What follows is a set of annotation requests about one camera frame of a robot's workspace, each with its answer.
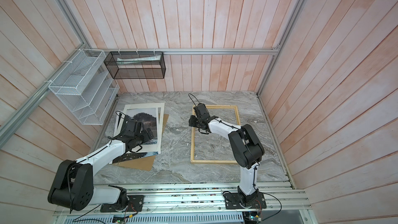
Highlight waterfall landscape photo print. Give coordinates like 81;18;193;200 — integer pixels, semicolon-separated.
125;108;159;145

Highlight black wire mesh basket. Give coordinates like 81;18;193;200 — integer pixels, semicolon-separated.
104;51;166;79

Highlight dark photo with white border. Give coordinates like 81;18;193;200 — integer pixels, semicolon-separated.
111;103;164;164

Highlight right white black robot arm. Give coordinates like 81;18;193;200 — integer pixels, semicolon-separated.
189;113;265;207

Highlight aluminium wall rail frame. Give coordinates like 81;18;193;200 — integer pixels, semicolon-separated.
0;0;318;190

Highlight light wooden picture frame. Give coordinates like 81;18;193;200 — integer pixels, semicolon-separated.
190;105;249;164

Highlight white wire mesh shelf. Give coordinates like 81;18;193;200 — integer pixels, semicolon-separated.
49;49;119;125

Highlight white photo mat board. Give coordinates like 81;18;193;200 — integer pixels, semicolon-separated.
114;103;165;135

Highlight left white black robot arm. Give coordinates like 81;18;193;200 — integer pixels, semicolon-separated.
47;118;154;212

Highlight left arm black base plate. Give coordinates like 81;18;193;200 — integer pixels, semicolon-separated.
100;195;145;213

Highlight paper sheet inside black basket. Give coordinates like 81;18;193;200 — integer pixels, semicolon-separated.
116;55;162;68

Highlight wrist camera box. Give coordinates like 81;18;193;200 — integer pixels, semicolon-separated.
120;120;143;136
193;103;210;120

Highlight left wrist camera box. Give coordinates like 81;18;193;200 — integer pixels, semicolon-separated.
120;120;143;136

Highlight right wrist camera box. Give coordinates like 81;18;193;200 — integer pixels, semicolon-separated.
193;103;210;120

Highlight aluminium slotted base rails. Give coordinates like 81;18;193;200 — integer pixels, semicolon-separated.
54;181;317;224

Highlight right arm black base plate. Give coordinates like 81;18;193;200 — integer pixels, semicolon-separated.
222;191;267;210

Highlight brown cardboard backing board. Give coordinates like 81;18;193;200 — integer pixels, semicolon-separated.
113;114;169;171

